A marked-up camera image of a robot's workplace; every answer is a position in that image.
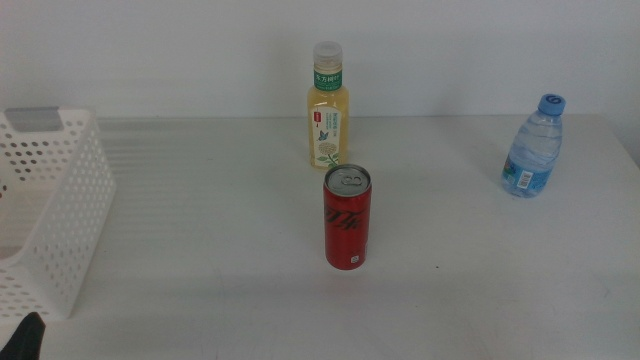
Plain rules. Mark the red cola can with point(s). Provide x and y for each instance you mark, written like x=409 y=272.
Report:
x=347 y=240

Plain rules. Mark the clear water bottle blue cap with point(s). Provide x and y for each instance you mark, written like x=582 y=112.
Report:
x=532 y=150

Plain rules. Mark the white perforated plastic basket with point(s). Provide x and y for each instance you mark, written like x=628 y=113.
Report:
x=80 y=116

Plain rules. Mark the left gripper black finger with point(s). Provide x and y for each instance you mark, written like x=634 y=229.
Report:
x=22 y=342

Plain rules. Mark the yellow tea bottle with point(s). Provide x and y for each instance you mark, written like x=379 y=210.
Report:
x=327 y=100

